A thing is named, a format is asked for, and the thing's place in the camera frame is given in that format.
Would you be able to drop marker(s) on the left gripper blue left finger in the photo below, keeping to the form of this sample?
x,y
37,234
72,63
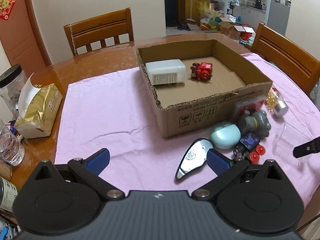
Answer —
x,y
86,171

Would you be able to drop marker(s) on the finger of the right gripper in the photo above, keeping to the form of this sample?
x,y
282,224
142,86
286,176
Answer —
x,y
308,148

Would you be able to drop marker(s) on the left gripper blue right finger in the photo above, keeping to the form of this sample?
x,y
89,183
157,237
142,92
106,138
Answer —
x,y
227,172

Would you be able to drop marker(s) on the black toy train red wheels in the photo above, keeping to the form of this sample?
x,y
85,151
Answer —
x,y
249,148

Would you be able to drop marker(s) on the mint green case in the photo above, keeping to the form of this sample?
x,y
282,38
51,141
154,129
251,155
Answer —
x,y
225,135

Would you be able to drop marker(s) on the pill bottle silver cap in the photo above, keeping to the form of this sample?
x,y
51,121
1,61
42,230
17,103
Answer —
x,y
275,103

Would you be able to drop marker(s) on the grey cartoon figurine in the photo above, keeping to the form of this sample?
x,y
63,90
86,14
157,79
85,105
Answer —
x,y
256,122

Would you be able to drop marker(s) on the pink card box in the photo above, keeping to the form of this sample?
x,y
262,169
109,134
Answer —
x,y
252,105

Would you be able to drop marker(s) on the clear glass cup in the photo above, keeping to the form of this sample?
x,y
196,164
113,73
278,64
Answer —
x,y
285,141

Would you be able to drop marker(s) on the pink tablecloth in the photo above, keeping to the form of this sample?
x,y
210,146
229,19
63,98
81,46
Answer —
x,y
114,111

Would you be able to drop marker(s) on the clear water bottle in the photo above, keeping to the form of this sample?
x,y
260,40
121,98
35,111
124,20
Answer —
x,y
11,150

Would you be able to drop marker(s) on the gold tissue pack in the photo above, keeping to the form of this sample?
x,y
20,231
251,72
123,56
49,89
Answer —
x,y
37,108

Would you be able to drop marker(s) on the right wooden chair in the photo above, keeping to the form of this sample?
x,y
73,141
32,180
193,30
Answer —
x,y
294,61

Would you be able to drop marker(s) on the wooden chair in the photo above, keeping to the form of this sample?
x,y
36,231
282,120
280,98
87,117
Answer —
x,y
294,61
98,29

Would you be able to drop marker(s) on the green label can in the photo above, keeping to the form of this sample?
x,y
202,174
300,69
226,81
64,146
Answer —
x,y
9,193

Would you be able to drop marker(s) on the white plastic bottle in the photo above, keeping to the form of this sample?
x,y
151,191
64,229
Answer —
x,y
166,72

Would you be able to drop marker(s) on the black lid plastic jar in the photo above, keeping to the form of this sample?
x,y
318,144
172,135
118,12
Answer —
x,y
11,83

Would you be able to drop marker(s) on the grey refrigerator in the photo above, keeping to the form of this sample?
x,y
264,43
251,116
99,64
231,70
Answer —
x,y
277,16

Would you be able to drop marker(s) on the open cardboard box on floor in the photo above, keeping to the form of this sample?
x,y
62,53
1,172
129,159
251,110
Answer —
x,y
236,31

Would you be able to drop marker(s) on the left wooden chair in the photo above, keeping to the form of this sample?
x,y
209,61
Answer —
x,y
98,29

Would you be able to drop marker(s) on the brown wooden door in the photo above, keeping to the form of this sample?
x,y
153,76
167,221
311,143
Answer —
x,y
21,39

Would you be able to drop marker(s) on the wooden cabinet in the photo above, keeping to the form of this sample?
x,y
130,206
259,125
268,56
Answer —
x,y
191,10

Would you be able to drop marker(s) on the red door decoration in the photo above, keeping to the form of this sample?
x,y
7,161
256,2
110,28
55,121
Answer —
x,y
6,7

